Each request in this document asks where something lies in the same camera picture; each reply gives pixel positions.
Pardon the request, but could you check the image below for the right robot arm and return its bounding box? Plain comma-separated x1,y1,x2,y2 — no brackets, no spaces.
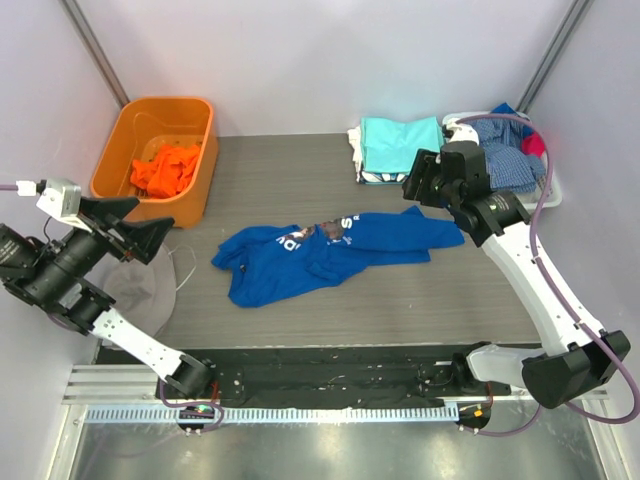
403,141,631,409

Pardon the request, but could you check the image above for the folded teal t shirt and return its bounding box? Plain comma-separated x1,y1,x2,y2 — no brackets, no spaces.
360,117,444,174

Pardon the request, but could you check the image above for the blue checkered shirt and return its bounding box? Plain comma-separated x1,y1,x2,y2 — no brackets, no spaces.
469,118,546,193

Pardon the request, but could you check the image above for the red cloth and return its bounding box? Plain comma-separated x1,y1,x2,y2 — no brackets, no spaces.
521,133,546,158

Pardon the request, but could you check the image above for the orange plastic tub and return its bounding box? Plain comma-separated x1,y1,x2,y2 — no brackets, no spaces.
90,97,219,228

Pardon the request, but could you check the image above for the right aluminium corner post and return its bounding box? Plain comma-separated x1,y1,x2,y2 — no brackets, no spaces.
517,0,594,114

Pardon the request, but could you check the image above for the white plastic laundry basket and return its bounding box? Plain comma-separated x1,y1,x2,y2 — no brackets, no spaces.
442,111,562,212

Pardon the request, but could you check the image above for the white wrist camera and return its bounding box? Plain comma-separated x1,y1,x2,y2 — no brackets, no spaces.
36,178,82,221
443,122,480,145

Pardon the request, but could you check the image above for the blue t shirt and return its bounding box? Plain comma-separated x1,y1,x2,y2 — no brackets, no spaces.
211,206,465,308

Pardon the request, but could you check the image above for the left aluminium corner post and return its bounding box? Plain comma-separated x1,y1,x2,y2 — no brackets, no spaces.
59,0,130,109

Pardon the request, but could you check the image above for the grey cap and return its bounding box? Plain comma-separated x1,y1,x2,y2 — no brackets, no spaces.
102,245,177,337

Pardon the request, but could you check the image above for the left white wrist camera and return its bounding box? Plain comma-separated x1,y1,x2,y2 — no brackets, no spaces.
36,178,82,221

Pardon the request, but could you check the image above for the blue cloth in basket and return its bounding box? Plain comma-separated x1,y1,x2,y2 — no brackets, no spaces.
491,102,533,137

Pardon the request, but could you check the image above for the orange t shirt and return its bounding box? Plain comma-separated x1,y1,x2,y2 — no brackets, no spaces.
130,144,201,199

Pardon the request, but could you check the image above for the folded white printed t shirt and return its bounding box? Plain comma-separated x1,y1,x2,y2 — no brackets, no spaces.
347,126,408,185

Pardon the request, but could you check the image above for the slotted white cable duct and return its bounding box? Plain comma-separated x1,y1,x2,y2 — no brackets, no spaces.
85,403,459,425

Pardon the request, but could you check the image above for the aluminium corner post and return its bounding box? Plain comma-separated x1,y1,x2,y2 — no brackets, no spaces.
59,0,130,109
517,0,594,114

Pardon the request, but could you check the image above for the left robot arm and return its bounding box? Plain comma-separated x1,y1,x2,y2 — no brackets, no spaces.
1,197,214,399

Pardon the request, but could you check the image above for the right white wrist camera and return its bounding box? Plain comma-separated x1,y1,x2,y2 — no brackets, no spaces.
443,122,480,145

